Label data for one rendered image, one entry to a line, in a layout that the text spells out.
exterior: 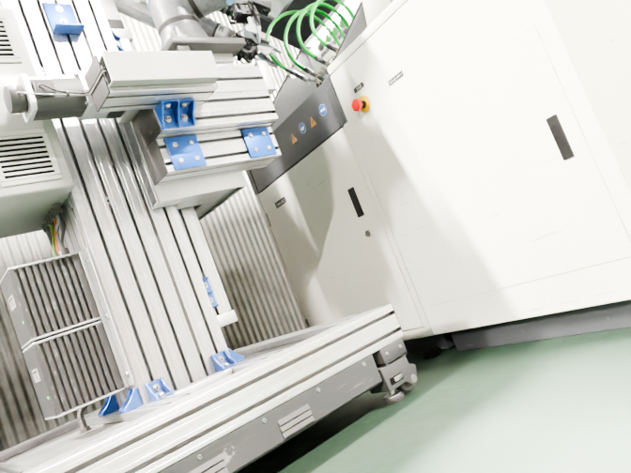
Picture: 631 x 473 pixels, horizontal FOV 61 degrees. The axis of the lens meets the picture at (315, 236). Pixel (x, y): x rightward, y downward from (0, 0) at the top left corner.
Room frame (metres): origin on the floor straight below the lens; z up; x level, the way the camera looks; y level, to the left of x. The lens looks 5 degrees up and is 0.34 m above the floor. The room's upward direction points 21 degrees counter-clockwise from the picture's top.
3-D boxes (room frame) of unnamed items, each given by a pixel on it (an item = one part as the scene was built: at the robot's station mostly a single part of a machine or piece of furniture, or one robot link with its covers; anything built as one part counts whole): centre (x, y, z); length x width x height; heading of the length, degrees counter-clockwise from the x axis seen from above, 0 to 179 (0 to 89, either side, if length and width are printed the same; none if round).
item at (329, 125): (1.96, -0.04, 0.87); 0.62 x 0.04 x 0.16; 35
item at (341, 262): (1.96, -0.03, 0.44); 0.65 x 0.02 x 0.68; 35
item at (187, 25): (1.41, 0.14, 1.09); 0.15 x 0.15 x 0.10
